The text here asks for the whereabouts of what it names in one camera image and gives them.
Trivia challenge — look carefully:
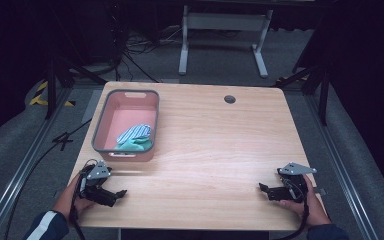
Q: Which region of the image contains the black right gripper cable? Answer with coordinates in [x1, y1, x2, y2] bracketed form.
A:
[278, 178, 312, 240]

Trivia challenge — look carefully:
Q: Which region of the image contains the bundle of black cables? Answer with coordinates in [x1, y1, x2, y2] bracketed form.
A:
[111, 6, 184, 84]

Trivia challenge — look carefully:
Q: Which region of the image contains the green cloth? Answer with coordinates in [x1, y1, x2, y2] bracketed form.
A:
[113, 135, 154, 152]

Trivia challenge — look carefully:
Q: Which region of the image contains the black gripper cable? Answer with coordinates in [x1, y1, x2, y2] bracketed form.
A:
[278, 178, 312, 240]
[67, 159, 98, 240]

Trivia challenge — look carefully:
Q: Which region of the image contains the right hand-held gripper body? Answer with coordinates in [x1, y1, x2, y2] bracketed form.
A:
[272, 161, 318, 204]

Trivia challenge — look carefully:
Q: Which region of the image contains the pink basket with grey rim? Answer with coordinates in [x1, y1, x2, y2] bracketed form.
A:
[91, 88, 161, 163]

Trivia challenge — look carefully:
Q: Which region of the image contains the white metal desk frame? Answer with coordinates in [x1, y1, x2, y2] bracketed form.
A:
[178, 4, 275, 80]

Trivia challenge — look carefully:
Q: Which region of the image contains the yellow black floor tape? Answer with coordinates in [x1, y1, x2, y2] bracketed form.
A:
[28, 80, 77, 108]

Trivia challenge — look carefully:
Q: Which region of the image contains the person's right hand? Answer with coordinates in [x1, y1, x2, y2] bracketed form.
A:
[278, 174, 332, 229]

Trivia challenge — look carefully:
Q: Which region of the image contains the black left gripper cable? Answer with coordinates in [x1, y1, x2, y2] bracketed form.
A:
[67, 159, 98, 240]

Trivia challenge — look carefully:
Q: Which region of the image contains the blue white striped cloth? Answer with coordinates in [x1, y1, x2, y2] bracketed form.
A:
[116, 123, 152, 145]

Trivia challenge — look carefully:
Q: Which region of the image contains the aluminium floor rail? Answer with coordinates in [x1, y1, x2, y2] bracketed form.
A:
[0, 87, 73, 240]
[304, 94, 379, 240]

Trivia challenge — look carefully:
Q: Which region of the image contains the black tape cross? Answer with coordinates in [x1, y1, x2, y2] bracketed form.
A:
[52, 131, 75, 152]

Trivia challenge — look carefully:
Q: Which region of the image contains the person's left hand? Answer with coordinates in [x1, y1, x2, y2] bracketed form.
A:
[52, 173, 96, 222]

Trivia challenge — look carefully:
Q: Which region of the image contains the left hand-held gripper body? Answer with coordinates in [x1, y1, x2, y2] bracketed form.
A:
[78, 160, 115, 205]

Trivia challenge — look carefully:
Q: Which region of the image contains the black floor cable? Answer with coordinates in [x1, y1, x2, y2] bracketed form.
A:
[3, 118, 93, 240]

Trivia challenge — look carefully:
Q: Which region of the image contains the black metal stand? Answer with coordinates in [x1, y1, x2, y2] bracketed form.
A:
[273, 63, 331, 127]
[43, 54, 109, 120]

